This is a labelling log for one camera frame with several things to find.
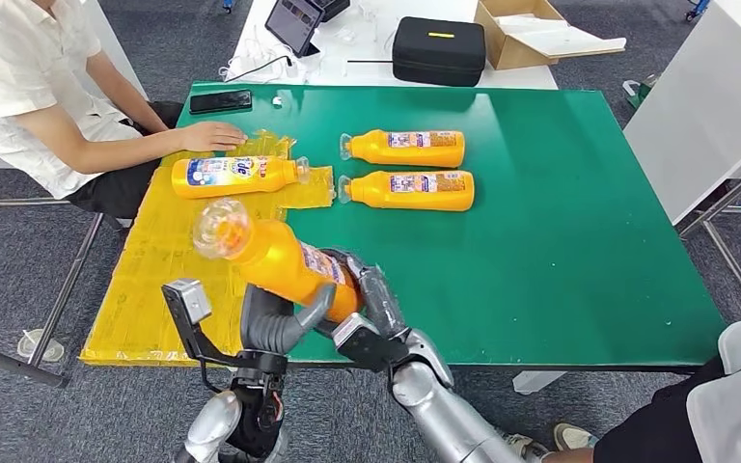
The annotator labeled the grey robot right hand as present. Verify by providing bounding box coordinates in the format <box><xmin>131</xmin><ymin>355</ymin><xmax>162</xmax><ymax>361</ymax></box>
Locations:
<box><xmin>318</xmin><ymin>247</ymin><xmax>411</xmax><ymax>341</ymax></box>

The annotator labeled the person's right hand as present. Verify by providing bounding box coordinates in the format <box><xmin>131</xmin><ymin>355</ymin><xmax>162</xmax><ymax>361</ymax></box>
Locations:
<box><xmin>175</xmin><ymin>121</ymin><xmax>249</xmax><ymax>153</ymax></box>

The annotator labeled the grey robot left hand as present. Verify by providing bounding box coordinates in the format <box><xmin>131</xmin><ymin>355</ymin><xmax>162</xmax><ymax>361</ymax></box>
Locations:
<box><xmin>240</xmin><ymin>283</ymin><xmax>338</xmax><ymax>356</ymax></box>

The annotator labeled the orange detergent bottle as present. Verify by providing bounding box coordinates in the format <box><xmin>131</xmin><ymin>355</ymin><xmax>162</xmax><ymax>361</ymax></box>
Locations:
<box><xmin>192</xmin><ymin>198</ymin><xmax>366</xmax><ymax>324</ymax></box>
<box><xmin>171</xmin><ymin>154</ymin><xmax>311</xmax><ymax>200</ymax></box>
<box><xmin>337</xmin><ymin>170</ymin><xmax>476</xmax><ymax>213</ymax></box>
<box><xmin>338</xmin><ymin>129</ymin><xmax>466</xmax><ymax>170</ymax></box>

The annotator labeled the black smartphone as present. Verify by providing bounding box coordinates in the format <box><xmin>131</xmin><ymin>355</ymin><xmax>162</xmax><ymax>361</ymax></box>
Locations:
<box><xmin>188</xmin><ymin>89</ymin><xmax>254</xmax><ymax>117</ymax></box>

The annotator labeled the yellow taped board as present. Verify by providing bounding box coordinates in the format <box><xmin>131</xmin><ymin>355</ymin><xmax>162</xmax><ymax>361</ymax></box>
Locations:
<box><xmin>80</xmin><ymin>150</ymin><xmax>289</xmax><ymax>368</ymax></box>

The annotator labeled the black tablet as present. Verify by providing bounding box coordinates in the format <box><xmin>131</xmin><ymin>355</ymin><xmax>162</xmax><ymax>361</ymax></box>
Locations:
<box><xmin>263</xmin><ymin>0</ymin><xmax>326</xmax><ymax>59</ymax></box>

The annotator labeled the green-topped table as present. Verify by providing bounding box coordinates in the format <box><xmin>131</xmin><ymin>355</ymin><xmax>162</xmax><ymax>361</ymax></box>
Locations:
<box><xmin>172</xmin><ymin>81</ymin><xmax>729</xmax><ymax>395</ymax></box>

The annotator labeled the black device box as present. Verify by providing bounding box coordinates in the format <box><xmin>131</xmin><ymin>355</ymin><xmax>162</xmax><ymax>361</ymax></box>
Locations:
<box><xmin>310</xmin><ymin>0</ymin><xmax>351</xmax><ymax>23</ymax></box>

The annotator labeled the person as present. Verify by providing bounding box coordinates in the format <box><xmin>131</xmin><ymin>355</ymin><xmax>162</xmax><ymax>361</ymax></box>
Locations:
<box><xmin>501</xmin><ymin>310</ymin><xmax>741</xmax><ymax>463</ymax></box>
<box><xmin>0</xmin><ymin>0</ymin><xmax>249</xmax><ymax>219</ymax></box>

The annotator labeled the clear round floor cup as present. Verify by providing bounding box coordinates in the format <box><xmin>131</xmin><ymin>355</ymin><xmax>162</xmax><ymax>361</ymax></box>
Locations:
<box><xmin>17</xmin><ymin>328</ymin><xmax>67</xmax><ymax>365</ymax></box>

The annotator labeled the black zip case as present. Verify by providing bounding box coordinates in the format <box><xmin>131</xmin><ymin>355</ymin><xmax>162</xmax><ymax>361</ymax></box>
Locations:
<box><xmin>391</xmin><ymin>16</ymin><xmax>487</xmax><ymax>88</ymax></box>

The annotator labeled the white desk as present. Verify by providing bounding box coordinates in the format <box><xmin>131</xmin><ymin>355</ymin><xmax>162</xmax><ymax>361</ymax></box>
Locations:
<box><xmin>225</xmin><ymin>0</ymin><xmax>561</xmax><ymax>91</ymax></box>

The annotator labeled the cardboard box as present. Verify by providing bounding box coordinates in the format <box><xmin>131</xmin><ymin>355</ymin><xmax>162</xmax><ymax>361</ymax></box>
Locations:
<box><xmin>474</xmin><ymin>0</ymin><xmax>627</xmax><ymax>72</ymax></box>

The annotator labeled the white foam sheet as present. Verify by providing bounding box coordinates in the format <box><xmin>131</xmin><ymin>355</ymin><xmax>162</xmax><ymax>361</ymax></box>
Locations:
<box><xmin>495</xmin><ymin>13</ymin><xmax>627</xmax><ymax>60</ymax></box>

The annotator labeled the green floor stand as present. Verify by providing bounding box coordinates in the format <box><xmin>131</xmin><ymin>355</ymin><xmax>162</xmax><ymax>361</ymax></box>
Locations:
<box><xmin>621</xmin><ymin>73</ymin><xmax>658</xmax><ymax>111</ymax></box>

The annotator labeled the white table with steel legs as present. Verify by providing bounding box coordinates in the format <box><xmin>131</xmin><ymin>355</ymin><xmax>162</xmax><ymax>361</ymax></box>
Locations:
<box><xmin>622</xmin><ymin>0</ymin><xmax>741</xmax><ymax>317</ymax></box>

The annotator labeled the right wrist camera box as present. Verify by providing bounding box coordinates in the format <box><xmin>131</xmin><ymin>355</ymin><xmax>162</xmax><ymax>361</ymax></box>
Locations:
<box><xmin>332</xmin><ymin>313</ymin><xmax>410</xmax><ymax>374</ymax></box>

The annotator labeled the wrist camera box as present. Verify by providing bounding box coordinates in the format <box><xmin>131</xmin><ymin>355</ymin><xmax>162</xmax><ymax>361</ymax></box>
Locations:
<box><xmin>332</xmin><ymin>313</ymin><xmax>410</xmax><ymax>374</ymax></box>
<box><xmin>161</xmin><ymin>279</ymin><xmax>247</xmax><ymax>372</ymax></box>

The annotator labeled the black cable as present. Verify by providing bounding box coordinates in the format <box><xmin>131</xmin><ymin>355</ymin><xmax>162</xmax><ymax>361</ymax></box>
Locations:
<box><xmin>224</xmin><ymin>55</ymin><xmax>293</xmax><ymax>84</ymax></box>

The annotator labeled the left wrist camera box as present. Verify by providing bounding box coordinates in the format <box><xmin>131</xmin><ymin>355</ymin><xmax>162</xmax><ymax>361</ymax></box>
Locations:
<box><xmin>161</xmin><ymin>279</ymin><xmax>247</xmax><ymax>372</ymax></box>

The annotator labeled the white table with metal frame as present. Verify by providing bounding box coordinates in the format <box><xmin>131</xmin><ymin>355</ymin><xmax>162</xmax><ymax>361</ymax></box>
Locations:
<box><xmin>0</xmin><ymin>0</ymin><xmax>150</xmax><ymax>391</ymax></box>

